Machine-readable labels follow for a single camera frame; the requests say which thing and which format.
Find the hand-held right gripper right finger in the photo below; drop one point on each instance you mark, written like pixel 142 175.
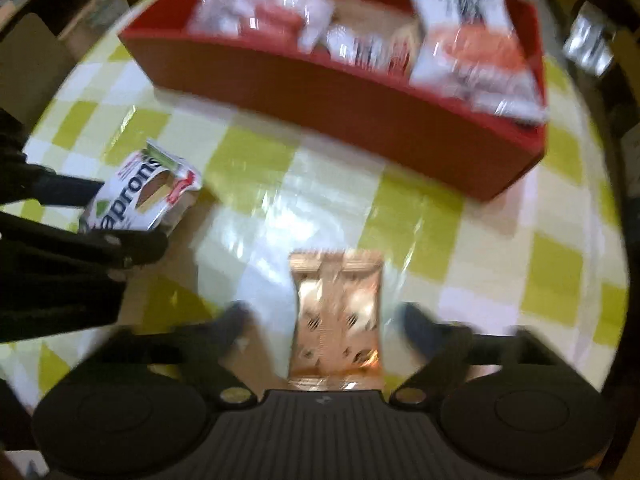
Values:
pixel 420 330

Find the pink sausage packet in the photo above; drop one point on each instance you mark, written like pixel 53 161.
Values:
pixel 225 10

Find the red cardboard box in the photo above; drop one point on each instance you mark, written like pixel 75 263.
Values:
pixel 350 120

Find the beige board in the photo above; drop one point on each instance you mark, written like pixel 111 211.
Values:
pixel 30 65

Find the white orange snack packet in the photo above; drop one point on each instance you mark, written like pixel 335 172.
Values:
pixel 470 50

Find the green checked tablecloth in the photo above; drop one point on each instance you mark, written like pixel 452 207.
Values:
pixel 450 270

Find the silver foil bag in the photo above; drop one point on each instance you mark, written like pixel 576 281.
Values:
pixel 590 42

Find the white duck snack packet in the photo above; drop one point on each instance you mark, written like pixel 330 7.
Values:
pixel 355 45

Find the copper foil snack packet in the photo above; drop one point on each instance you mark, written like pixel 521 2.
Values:
pixel 335 320

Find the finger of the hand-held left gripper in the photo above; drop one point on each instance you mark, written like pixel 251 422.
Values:
pixel 125 252
pixel 60 190

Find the wafer biscuit packet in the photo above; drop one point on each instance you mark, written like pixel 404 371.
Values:
pixel 135 195

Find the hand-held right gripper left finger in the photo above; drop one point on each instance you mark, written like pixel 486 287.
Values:
pixel 232 325

